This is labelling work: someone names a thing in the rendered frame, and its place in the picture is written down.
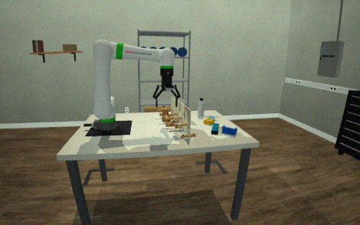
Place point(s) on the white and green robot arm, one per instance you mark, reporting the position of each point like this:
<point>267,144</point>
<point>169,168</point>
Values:
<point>102,59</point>

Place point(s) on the grey bottle with black cap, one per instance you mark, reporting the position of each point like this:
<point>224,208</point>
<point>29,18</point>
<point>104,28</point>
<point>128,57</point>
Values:
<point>201,106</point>

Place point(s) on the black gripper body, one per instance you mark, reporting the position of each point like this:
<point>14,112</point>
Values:
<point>166,80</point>

